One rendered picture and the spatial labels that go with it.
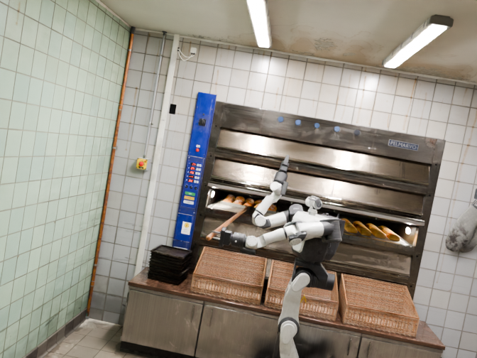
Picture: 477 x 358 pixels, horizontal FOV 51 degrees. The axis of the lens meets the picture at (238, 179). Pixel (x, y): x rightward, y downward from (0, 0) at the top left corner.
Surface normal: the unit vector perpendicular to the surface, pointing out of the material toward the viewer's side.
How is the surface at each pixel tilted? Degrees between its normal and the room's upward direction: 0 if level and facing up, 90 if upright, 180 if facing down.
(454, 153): 90
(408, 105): 90
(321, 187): 70
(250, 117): 90
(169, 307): 90
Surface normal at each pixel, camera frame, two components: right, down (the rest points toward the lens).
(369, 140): -0.09, 0.06
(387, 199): -0.04, -0.29
